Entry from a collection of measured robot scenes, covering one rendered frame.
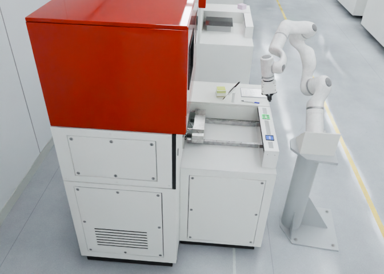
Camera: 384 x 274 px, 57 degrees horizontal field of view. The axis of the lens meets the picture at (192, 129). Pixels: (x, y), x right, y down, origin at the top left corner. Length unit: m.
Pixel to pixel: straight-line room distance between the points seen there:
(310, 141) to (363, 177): 1.48
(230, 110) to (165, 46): 1.20
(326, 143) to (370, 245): 1.07
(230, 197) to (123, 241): 0.81
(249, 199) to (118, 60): 1.31
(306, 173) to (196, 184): 0.83
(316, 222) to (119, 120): 1.94
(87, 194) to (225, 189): 0.90
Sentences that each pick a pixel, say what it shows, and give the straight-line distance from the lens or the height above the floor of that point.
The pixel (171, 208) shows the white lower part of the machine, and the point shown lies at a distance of 2.29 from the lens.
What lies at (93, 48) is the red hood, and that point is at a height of 1.69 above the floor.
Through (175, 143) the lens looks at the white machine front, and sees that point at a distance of 1.94.
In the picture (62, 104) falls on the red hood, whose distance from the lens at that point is 1.97.
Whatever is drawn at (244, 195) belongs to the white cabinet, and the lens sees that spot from 2.46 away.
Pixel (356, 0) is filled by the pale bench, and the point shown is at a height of 0.39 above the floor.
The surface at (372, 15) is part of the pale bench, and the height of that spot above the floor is 0.38.
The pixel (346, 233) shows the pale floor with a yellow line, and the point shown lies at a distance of 3.30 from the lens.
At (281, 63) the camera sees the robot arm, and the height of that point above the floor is 1.40.
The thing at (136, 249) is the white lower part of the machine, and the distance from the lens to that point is 2.66.
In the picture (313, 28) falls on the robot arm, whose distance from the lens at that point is 2.67.
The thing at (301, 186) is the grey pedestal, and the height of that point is 0.49.
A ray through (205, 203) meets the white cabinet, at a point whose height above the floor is 0.51.
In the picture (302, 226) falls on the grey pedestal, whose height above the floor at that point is 0.01.
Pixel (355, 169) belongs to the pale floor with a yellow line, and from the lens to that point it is 3.97.
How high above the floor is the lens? 2.33
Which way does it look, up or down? 35 degrees down
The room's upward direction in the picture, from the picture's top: 2 degrees clockwise
